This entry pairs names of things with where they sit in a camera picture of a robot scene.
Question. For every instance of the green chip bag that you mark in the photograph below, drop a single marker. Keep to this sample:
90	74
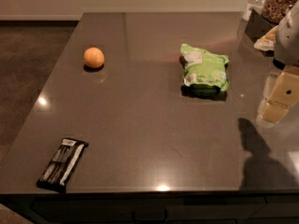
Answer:
204	72

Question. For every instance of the white snack packet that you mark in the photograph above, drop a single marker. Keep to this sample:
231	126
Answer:
267	41

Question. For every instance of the black box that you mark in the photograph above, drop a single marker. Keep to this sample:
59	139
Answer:
257	26

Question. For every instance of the orange fruit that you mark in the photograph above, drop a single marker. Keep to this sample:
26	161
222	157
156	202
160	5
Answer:
94	58

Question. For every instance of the clear plastic water bottle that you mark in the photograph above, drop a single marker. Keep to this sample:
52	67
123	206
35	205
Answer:
251	5

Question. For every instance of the glass jar of nuts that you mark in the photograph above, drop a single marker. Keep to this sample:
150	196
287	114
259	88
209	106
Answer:
275	10

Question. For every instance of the black rxbar chocolate bar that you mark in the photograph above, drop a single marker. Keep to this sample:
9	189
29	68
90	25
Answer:
62	165

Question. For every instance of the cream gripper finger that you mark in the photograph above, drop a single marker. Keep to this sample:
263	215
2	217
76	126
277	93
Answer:
280	94

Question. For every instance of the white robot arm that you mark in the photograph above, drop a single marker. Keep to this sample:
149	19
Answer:
286	49

